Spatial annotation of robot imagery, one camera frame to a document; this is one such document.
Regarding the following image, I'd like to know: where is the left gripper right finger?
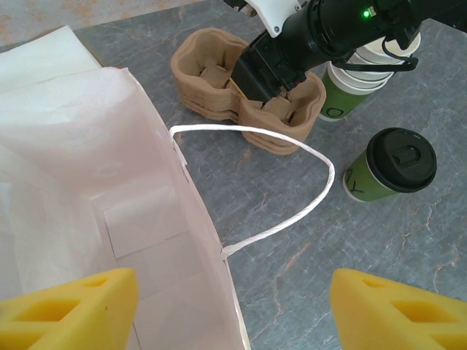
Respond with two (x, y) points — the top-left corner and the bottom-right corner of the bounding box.
(331, 268), (467, 350)

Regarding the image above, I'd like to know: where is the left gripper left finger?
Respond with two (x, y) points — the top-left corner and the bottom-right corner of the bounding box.
(0, 268), (139, 350)

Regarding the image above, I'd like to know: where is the brown pulp cup carrier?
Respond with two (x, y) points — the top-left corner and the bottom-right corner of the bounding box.
(170, 28), (326, 141)
(184, 100), (304, 157)

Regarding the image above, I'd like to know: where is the red and white paper bag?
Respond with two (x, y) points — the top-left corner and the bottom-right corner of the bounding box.
(0, 24), (336, 350)

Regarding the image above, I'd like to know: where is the brown plush toy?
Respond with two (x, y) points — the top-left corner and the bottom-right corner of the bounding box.
(180, 93), (311, 150)

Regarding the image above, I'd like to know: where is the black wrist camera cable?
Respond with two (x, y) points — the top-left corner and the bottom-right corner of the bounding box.
(328, 34), (419, 75)

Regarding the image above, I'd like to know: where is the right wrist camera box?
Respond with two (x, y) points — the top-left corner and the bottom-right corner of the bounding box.
(224, 0), (309, 39)

